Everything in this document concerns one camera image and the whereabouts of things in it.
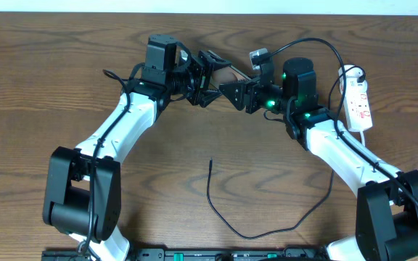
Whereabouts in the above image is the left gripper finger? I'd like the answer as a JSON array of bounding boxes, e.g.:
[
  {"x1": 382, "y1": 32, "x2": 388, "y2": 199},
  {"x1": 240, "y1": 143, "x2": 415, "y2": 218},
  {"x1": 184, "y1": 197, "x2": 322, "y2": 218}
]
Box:
[
  {"x1": 199, "y1": 90, "x2": 222, "y2": 108},
  {"x1": 198, "y1": 50, "x2": 231, "y2": 73}
]

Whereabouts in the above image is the Galaxy S25 Ultra smartphone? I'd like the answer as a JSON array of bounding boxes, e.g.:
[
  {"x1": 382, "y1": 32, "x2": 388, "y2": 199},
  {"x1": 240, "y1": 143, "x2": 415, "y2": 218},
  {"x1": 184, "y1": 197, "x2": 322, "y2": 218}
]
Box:
[{"x1": 210, "y1": 67, "x2": 249, "y2": 87}]

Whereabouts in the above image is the black USB charging cable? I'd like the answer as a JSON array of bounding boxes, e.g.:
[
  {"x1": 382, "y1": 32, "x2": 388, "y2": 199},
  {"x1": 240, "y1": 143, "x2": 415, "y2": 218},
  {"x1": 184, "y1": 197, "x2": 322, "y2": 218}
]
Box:
[{"x1": 206, "y1": 65, "x2": 366, "y2": 241}]

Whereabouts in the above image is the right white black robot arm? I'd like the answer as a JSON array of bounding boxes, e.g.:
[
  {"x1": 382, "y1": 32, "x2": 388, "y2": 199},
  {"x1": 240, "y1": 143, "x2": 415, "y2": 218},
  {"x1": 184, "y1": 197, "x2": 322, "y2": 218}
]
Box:
[{"x1": 219, "y1": 58, "x2": 418, "y2": 260}]

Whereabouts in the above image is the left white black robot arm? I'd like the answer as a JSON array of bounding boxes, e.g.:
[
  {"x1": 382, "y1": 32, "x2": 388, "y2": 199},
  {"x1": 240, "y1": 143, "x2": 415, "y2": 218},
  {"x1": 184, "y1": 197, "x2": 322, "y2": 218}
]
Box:
[{"x1": 41, "y1": 34, "x2": 231, "y2": 260}]

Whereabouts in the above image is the white USB charger adapter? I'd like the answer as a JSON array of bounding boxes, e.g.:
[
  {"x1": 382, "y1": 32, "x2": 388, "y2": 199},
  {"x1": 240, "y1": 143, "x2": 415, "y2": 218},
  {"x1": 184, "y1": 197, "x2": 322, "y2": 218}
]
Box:
[{"x1": 338, "y1": 65, "x2": 366, "y2": 83}]

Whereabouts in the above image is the white power strip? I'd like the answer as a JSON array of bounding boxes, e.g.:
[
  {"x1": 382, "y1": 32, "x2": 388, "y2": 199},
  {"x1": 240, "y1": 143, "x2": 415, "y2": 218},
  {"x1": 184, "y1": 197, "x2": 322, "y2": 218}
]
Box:
[{"x1": 343, "y1": 78, "x2": 373, "y2": 132}]

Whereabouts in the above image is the left camera black cable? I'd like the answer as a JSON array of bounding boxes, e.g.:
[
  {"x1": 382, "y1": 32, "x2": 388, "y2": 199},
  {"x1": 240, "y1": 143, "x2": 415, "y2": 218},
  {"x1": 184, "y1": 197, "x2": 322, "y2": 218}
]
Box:
[{"x1": 76, "y1": 63, "x2": 147, "y2": 254}]

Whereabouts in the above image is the camera black cable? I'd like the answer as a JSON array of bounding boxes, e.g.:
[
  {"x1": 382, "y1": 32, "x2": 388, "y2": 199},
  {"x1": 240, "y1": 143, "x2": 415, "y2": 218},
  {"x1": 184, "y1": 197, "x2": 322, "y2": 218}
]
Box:
[
  {"x1": 76, "y1": 63, "x2": 147, "y2": 254},
  {"x1": 265, "y1": 37, "x2": 418, "y2": 251}
]

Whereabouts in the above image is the right camera black cable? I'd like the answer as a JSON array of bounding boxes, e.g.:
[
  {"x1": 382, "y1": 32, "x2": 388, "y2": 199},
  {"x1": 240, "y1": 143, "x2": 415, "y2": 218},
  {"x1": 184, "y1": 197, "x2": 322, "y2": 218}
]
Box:
[{"x1": 265, "y1": 37, "x2": 418, "y2": 251}]

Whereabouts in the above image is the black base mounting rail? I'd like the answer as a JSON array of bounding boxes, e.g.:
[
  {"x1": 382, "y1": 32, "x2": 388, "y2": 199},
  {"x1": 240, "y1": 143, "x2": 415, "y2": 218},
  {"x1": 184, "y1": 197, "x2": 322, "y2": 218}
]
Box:
[{"x1": 41, "y1": 246, "x2": 329, "y2": 261}]

